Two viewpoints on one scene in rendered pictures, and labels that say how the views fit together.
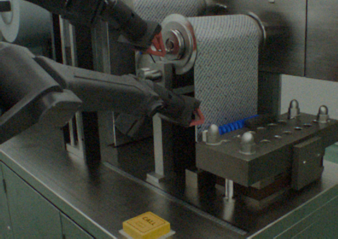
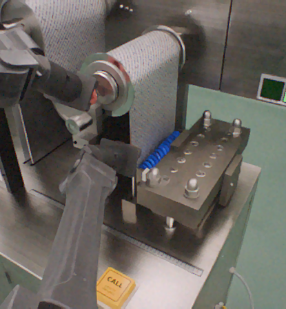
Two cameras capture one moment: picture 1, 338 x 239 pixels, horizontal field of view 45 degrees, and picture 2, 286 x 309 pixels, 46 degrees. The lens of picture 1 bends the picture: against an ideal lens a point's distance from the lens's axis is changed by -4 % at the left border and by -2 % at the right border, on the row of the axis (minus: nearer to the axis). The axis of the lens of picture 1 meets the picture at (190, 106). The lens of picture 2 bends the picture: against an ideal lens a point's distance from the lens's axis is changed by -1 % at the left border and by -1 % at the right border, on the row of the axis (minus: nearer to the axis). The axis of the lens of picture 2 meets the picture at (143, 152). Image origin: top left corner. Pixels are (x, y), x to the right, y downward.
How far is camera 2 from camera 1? 0.42 m
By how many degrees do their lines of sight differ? 26
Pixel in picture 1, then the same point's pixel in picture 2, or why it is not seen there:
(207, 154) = (151, 196)
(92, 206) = (44, 263)
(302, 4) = (223, 19)
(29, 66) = not seen: outside the picture
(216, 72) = (147, 107)
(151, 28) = (88, 85)
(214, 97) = (145, 131)
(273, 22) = (187, 34)
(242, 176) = (191, 220)
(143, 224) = (111, 288)
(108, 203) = not seen: hidden behind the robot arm
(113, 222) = not seen: hidden behind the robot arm
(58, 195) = (2, 254)
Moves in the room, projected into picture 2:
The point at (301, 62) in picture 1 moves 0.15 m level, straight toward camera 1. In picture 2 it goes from (217, 77) to (229, 101)
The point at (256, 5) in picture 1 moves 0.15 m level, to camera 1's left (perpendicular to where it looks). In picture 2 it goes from (169, 13) to (116, 16)
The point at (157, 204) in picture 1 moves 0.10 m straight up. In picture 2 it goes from (107, 246) to (105, 217)
